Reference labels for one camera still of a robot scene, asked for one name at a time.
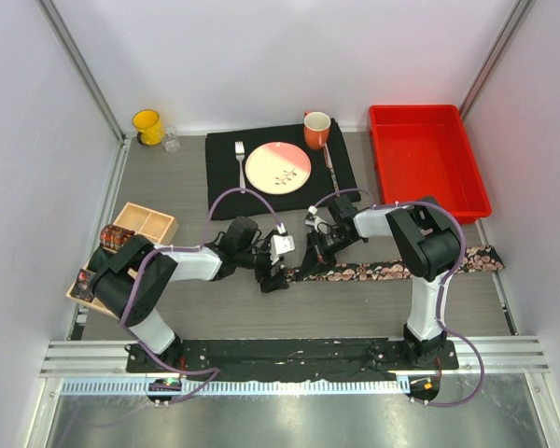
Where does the rolled dark multicolour tie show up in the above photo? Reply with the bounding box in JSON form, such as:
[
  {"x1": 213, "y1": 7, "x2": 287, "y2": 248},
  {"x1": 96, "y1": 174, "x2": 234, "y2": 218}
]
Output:
[{"x1": 70, "y1": 269, "x2": 94, "y2": 302}]

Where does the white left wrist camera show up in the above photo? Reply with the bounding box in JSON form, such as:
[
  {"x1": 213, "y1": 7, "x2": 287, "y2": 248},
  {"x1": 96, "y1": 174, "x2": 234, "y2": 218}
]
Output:
[{"x1": 270, "y1": 223, "x2": 295, "y2": 265}]

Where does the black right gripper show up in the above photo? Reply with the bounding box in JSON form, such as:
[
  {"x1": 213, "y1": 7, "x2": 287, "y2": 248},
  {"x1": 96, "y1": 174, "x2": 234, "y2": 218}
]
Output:
[{"x1": 300, "y1": 228, "x2": 355, "y2": 279}]

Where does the silver table knife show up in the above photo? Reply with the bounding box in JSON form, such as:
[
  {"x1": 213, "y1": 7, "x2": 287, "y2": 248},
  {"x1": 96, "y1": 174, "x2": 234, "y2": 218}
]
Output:
[{"x1": 323, "y1": 144, "x2": 342, "y2": 196}]

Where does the floral rose necktie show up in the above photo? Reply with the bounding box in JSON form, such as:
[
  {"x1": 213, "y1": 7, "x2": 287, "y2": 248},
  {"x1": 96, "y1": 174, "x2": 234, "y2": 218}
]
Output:
[{"x1": 285, "y1": 245, "x2": 505, "y2": 283}]

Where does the rolled red patterned tie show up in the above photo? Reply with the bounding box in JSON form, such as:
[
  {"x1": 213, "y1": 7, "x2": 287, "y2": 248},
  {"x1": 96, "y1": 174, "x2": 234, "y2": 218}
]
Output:
[{"x1": 99, "y1": 224, "x2": 135, "y2": 252}]

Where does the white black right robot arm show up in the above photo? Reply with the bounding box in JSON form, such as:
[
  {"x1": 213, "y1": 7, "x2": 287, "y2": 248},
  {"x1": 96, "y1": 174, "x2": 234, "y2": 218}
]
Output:
[{"x1": 295, "y1": 195, "x2": 465, "y2": 369}]

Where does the yellow enamel mug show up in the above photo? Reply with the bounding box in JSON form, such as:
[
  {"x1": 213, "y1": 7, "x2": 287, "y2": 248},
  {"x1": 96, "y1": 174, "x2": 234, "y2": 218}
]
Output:
[{"x1": 132, "y1": 109, "x2": 165, "y2": 146}]

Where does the silver fork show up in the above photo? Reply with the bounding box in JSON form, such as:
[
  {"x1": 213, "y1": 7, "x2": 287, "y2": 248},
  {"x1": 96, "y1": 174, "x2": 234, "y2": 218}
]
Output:
[{"x1": 235, "y1": 141, "x2": 245, "y2": 189}]

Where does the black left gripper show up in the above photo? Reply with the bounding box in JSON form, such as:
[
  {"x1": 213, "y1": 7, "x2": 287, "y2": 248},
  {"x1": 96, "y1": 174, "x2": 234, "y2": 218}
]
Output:
[{"x1": 236, "y1": 231, "x2": 289, "y2": 292}]

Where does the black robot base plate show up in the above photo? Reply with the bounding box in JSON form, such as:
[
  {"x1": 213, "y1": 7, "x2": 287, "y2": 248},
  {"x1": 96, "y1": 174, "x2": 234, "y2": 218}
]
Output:
[{"x1": 125, "y1": 336, "x2": 460, "y2": 385}]

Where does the orange ceramic mug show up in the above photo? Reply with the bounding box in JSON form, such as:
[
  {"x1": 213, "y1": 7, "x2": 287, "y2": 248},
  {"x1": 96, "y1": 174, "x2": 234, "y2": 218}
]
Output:
[{"x1": 303, "y1": 111, "x2": 331, "y2": 150}]

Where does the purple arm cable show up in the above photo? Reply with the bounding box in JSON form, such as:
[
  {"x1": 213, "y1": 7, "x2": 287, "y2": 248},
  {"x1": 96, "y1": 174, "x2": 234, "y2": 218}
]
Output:
[
  {"x1": 312, "y1": 188, "x2": 485, "y2": 410},
  {"x1": 74, "y1": 186, "x2": 290, "y2": 428}
]

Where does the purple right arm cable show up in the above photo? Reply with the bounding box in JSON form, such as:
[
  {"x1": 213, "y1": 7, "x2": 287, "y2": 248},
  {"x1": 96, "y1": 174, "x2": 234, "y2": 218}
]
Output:
[{"x1": 312, "y1": 188, "x2": 485, "y2": 410}]

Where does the rolled dark green tie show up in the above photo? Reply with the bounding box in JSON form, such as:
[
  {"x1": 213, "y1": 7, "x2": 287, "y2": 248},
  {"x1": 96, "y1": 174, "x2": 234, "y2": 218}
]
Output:
[{"x1": 87, "y1": 246, "x2": 121, "y2": 273}]

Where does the red plastic bin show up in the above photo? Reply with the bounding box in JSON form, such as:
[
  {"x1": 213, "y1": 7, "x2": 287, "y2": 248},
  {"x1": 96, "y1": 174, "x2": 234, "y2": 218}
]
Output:
[{"x1": 369, "y1": 105, "x2": 492, "y2": 225}]

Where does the clear drinking glass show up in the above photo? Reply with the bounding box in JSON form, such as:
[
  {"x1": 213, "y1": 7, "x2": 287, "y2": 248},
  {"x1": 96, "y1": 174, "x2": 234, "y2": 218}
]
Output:
[{"x1": 161, "y1": 125, "x2": 180, "y2": 153}]

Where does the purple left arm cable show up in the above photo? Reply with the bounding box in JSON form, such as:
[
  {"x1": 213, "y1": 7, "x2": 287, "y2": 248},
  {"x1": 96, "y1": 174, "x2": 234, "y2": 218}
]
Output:
[{"x1": 74, "y1": 186, "x2": 290, "y2": 428}]

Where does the pink cream ceramic plate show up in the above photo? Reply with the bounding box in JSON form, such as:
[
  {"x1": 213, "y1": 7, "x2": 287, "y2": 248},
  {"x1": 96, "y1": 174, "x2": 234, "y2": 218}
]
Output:
[{"x1": 245, "y1": 142, "x2": 312, "y2": 195}]

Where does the black cloth placemat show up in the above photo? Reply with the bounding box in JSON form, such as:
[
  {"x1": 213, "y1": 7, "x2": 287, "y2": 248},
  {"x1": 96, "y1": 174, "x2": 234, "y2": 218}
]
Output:
[{"x1": 204, "y1": 120, "x2": 361, "y2": 212}]

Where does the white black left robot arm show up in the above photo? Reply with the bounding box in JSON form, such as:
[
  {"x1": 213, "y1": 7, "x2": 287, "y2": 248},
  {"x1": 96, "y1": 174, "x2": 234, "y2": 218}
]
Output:
[{"x1": 88, "y1": 217, "x2": 295, "y2": 372}]

